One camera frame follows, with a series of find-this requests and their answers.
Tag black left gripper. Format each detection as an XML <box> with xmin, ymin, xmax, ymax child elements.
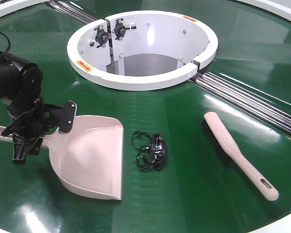
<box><xmin>1</xmin><ymin>97</ymin><xmax>77</xmax><ymax>165</ymax></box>

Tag pink plastic dustpan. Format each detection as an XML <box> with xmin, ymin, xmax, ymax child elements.
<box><xmin>0</xmin><ymin>115</ymin><xmax>125</xmax><ymax>201</ymax></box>

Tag black cable bundle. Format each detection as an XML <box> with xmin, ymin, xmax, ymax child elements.
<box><xmin>130</xmin><ymin>131</ymin><xmax>168</xmax><ymax>172</ymax></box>

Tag pink hand brush black bristles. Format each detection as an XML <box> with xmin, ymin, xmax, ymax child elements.
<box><xmin>204</xmin><ymin>112</ymin><xmax>279</xmax><ymax>201</ymax></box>

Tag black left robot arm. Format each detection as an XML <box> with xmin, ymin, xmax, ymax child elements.
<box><xmin>0</xmin><ymin>52</ymin><xmax>77</xmax><ymax>165</ymax></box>

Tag orange warning sticker front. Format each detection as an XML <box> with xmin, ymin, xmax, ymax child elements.
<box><xmin>76</xmin><ymin>60</ymin><xmax>93</xmax><ymax>72</ymax></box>

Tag orange warning sticker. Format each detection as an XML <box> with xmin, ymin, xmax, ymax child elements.
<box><xmin>76</xmin><ymin>60</ymin><xmax>93</xmax><ymax>72</ymax></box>
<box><xmin>182</xmin><ymin>16</ymin><xmax>198</xmax><ymax>22</ymax></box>

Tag left black bearing block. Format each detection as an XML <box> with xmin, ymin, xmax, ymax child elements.
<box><xmin>95</xmin><ymin>25</ymin><xmax>109</xmax><ymax>48</ymax></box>

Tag black bearing block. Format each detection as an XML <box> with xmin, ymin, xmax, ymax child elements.
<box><xmin>95</xmin><ymin>25</ymin><xmax>109</xmax><ymax>48</ymax></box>
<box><xmin>111</xmin><ymin>18</ymin><xmax>137</xmax><ymax>40</ymax></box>

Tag chrome rollers top left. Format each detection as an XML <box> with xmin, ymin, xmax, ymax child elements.
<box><xmin>47</xmin><ymin>0</ymin><xmax>97</xmax><ymax>24</ymax></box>

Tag chrome rollers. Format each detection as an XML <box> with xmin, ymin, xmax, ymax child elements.
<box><xmin>190</xmin><ymin>72</ymin><xmax>291</xmax><ymax>136</ymax></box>
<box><xmin>47</xmin><ymin>0</ymin><xmax>97</xmax><ymax>24</ymax></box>

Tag right black bearing block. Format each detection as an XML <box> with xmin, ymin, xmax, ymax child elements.
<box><xmin>111</xmin><ymin>18</ymin><xmax>137</xmax><ymax>40</ymax></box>

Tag white outer rim left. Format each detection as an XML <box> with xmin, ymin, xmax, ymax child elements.
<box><xmin>0</xmin><ymin>0</ymin><xmax>47</xmax><ymax>17</ymax></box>

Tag white rim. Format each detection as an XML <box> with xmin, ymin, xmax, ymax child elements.
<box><xmin>239</xmin><ymin>0</ymin><xmax>291</xmax><ymax>22</ymax></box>
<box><xmin>0</xmin><ymin>0</ymin><xmax>47</xmax><ymax>17</ymax></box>

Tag orange warning sticker back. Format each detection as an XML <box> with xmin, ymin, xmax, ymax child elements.
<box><xmin>182</xmin><ymin>16</ymin><xmax>198</xmax><ymax>22</ymax></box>

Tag chrome rollers right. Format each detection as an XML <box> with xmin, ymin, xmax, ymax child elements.
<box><xmin>190</xmin><ymin>72</ymin><xmax>291</xmax><ymax>136</ymax></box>

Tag white outer rim right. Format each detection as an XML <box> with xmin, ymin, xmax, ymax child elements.
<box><xmin>239</xmin><ymin>0</ymin><xmax>291</xmax><ymax>22</ymax></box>

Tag white central ring housing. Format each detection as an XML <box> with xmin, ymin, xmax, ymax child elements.
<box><xmin>67</xmin><ymin>10</ymin><xmax>218</xmax><ymax>91</ymax></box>

